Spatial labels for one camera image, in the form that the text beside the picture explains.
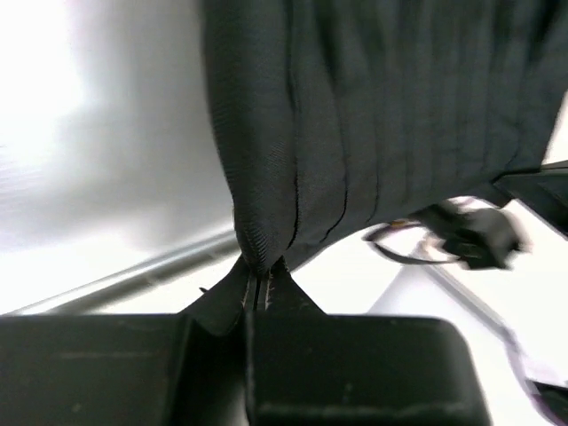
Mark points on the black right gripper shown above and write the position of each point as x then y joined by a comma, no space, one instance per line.
485,238

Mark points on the black pleated skirt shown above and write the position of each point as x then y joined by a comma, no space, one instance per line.
331,116

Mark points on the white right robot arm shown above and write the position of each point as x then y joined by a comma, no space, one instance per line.
547,391

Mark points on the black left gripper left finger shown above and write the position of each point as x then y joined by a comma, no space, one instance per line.
138,369

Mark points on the aluminium table edge rail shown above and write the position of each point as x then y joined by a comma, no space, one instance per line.
135,279

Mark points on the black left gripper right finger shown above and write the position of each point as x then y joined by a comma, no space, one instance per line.
305,367

